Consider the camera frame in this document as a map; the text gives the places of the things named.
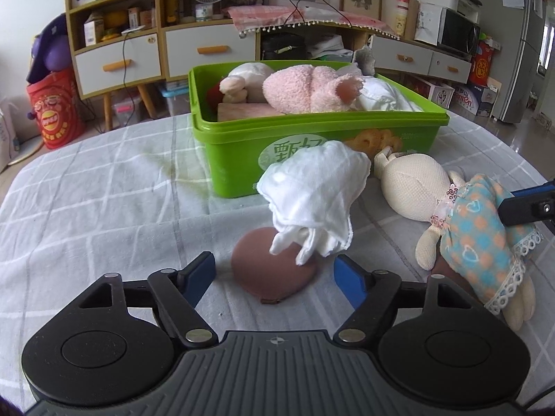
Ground black bag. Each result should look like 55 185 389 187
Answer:
261 33 306 62

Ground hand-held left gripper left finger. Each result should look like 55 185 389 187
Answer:
80 251 217 348

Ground low wooden cabinet with drawers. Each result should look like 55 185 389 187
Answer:
256 21 474 86

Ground purple plush toy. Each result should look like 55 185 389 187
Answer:
26 12 72 84

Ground small cardboard carton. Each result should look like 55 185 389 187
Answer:
83 12 105 47

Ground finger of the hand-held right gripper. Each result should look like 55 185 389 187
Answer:
498 181 555 227

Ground green plastic box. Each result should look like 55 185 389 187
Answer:
188 61 451 199

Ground cream plush toy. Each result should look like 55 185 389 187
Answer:
219 62 275 104

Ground red gift box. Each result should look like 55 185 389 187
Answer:
468 38 500 86

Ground red printed bag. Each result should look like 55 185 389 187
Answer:
25 68 86 151

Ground red soft item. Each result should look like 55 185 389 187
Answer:
207 84 226 110

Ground folded clothes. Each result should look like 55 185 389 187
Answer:
309 34 355 62

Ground pink white sponge block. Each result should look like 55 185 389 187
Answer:
217 101 283 121

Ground white cloth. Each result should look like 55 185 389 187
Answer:
358 76 425 112
256 140 372 268

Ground clear storage box blue lid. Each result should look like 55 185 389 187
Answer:
158 81 192 118

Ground brown round pad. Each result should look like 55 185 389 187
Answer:
231 227 317 305

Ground black microwave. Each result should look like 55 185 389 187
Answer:
436 8 482 58

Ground printed cardboard box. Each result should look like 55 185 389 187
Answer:
451 81 498 118

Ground white yellow bottle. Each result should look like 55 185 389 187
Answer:
394 0 411 38

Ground rabbit doll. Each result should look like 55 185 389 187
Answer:
373 147 544 332

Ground grey checked blanket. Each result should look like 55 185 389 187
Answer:
0 108 555 408

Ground pink tasselled cloth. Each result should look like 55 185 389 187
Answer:
227 5 398 38

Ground black cable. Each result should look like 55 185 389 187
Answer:
120 29 150 133

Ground grey refrigerator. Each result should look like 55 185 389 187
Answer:
491 0 552 124

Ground wooden shelf cabinet with drawers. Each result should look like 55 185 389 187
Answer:
64 0 262 131

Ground red white carton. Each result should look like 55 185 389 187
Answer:
415 75 457 110

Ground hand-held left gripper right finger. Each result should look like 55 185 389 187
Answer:
333 255 478 346

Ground grey plush toy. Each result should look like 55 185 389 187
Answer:
353 45 377 77

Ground pink fluffy plush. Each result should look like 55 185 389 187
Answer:
262 65 366 114

